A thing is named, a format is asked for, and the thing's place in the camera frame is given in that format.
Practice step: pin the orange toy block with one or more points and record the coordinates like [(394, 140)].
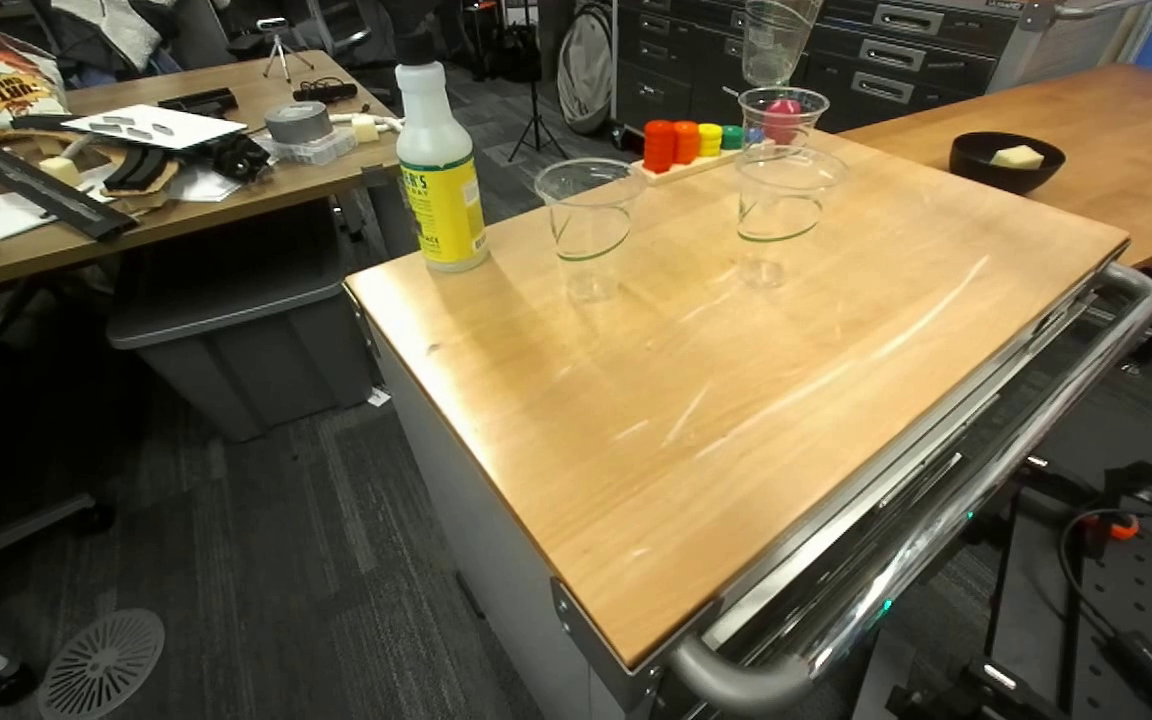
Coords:
[(688, 140)]

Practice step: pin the grey storage bin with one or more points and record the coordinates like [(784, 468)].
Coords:
[(241, 334)]

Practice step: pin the pale yellow sponge piece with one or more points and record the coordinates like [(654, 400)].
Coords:
[(1016, 158)]

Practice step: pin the pink toy block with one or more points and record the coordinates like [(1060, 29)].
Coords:
[(784, 122)]

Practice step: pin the long black keyboard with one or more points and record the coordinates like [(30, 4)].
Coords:
[(41, 188)]

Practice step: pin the office chair base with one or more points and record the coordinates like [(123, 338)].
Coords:
[(18, 533)]

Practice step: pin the round grey floor grille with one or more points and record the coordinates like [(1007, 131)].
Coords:
[(101, 667)]

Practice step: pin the white paper note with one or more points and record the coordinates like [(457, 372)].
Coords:
[(5, 219)]

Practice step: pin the black perforated board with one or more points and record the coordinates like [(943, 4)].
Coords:
[(1139, 625)]

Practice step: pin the green toy block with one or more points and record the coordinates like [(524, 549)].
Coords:
[(735, 137)]

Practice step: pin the yellow toy block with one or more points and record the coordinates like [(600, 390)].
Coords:
[(708, 137)]

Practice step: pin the black tripod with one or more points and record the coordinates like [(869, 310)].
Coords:
[(536, 92)]

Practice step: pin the grey metal cart body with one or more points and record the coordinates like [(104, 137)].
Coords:
[(499, 533)]

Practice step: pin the black tool chest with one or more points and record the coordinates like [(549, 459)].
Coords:
[(698, 62)]

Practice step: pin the flat black phone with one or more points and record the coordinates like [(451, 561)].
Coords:
[(198, 103)]

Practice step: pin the white round fan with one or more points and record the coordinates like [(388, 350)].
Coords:
[(587, 50)]

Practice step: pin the orange clamp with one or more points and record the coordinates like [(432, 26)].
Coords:
[(1119, 529)]

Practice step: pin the black camera lump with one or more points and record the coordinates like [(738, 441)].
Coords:
[(241, 158)]

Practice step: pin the grey tape roll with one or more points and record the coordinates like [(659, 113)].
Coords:
[(298, 126)]

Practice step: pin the printed snack bag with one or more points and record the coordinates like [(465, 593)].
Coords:
[(2, 85)]

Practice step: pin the white spray bottle yellow label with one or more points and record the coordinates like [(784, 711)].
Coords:
[(442, 202)]

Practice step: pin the black bowl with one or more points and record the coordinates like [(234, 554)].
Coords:
[(969, 165)]

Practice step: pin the white paper booklet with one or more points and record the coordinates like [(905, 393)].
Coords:
[(159, 126)]

